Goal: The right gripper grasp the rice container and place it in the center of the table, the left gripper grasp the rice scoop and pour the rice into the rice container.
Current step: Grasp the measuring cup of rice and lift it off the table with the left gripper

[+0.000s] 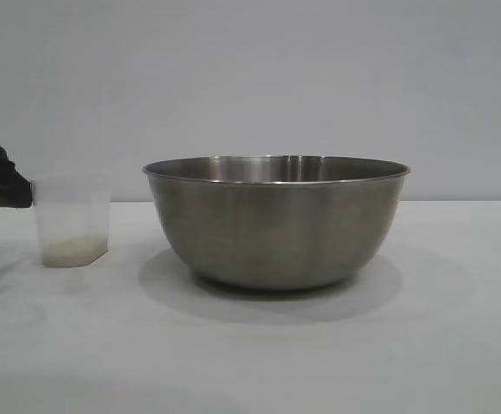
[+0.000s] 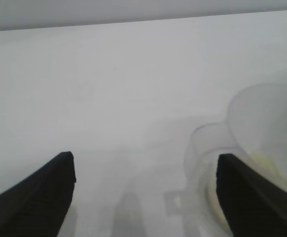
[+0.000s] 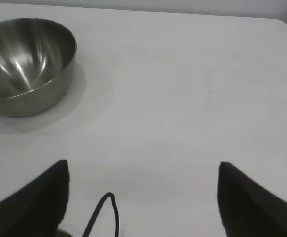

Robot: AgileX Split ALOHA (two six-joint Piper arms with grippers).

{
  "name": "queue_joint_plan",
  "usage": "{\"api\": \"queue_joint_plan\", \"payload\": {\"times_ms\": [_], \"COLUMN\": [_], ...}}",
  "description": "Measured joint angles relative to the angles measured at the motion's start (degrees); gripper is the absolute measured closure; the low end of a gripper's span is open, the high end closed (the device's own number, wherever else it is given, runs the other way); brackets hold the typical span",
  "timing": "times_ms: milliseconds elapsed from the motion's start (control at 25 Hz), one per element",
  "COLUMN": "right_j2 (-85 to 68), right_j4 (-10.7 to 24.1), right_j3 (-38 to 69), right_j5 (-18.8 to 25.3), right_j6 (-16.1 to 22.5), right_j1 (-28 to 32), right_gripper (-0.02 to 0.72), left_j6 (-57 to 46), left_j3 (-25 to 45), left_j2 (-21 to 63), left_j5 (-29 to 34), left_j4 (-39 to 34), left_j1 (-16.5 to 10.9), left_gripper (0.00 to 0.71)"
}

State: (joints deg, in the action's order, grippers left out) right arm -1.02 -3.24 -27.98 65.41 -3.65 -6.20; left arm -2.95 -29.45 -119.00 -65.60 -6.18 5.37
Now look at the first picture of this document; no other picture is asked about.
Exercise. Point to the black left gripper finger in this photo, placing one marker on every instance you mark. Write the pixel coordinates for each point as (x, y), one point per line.
(0, 185)

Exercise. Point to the translucent plastic measuring cup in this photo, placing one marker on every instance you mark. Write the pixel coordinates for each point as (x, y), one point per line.
(75, 207)

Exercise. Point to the white rice grains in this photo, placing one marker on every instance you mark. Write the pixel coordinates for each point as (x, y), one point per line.
(75, 252)

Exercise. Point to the stainless steel mixing bowl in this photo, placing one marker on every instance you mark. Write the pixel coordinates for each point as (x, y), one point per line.
(276, 228)

